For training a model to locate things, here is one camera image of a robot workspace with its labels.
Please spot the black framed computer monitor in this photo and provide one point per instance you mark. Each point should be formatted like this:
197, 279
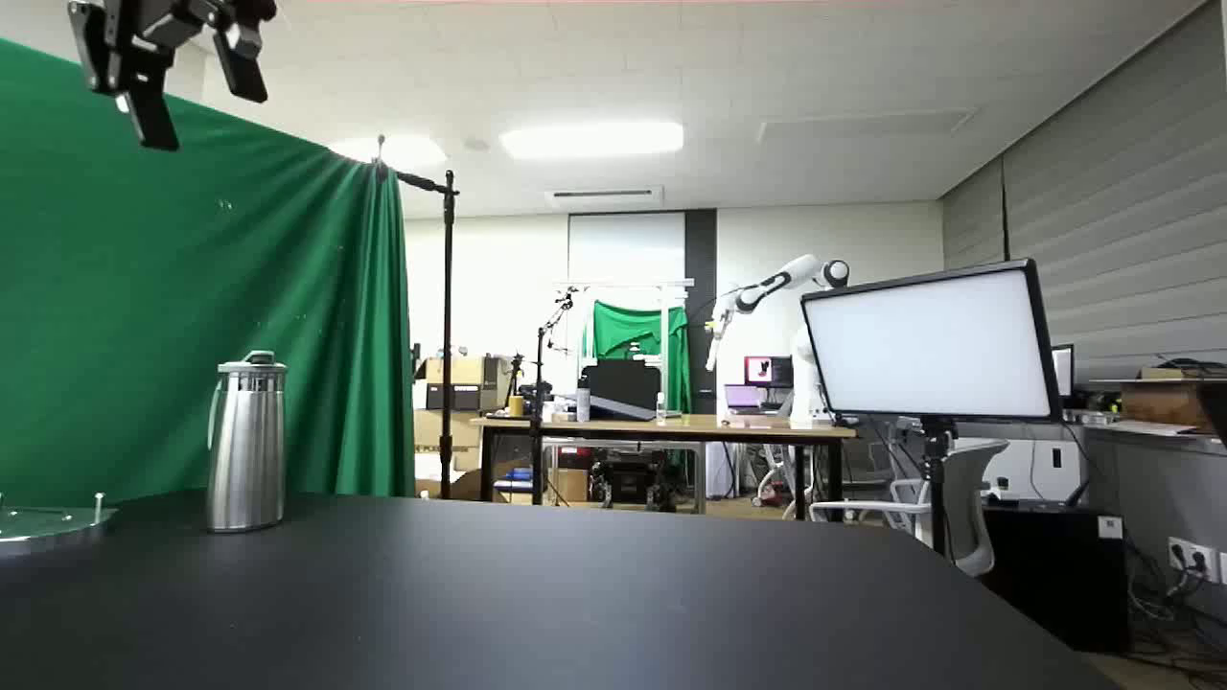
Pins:
931, 344

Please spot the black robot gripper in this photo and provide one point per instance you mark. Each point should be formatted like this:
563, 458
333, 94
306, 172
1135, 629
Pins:
155, 23

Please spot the black backdrop stand pole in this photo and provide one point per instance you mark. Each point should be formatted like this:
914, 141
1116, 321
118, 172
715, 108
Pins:
448, 331

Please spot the large green backdrop cloth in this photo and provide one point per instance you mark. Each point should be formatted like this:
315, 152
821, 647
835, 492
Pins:
179, 321

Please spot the wooden work table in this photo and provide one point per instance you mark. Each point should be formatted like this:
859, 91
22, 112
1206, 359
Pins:
664, 431

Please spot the small pink screen laptop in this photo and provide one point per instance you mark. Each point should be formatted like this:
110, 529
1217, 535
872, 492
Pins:
745, 397

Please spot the white wall power outlet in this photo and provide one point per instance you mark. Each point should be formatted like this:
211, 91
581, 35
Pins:
1192, 558

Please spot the white office chair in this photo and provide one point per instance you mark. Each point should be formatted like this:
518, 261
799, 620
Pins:
941, 503

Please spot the black computer tower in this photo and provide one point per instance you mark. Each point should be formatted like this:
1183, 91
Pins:
1060, 578

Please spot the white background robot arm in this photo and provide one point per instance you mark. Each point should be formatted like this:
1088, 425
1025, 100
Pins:
767, 307

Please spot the stainless steel flask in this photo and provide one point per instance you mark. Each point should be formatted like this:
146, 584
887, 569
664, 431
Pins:
246, 444

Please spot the rectangular ceiling light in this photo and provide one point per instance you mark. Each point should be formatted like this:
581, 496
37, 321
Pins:
591, 141

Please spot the black box on table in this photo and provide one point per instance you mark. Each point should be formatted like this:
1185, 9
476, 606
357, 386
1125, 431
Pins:
624, 386

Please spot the small green backdrop cloth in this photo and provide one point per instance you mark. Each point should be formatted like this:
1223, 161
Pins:
633, 334

